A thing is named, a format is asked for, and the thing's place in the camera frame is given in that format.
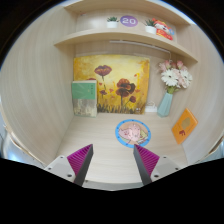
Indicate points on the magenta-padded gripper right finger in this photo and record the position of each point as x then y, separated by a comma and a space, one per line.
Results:
148, 160

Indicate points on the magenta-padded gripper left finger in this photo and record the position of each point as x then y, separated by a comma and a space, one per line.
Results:
78, 161

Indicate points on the round blue-rimmed cartoon mouse pad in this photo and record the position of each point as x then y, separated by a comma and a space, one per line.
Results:
120, 133

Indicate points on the orange book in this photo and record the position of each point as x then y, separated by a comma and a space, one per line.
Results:
185, 126

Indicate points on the white power strip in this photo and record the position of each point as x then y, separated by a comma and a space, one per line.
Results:
150, 108

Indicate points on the pale teal vase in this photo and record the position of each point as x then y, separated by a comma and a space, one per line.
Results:
165, 105

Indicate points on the green and beige book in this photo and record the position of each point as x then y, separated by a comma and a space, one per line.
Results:
84, 96

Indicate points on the yellow poppy flower painting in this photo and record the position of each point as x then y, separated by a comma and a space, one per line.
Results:
116, 83

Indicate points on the pink and white flower bouquet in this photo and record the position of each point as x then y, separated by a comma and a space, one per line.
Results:
173, 76

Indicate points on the white light bar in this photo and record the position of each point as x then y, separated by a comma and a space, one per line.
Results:
140, 45

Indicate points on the wooden wall shelf with ornaments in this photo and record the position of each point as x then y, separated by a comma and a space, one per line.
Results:
116, 33

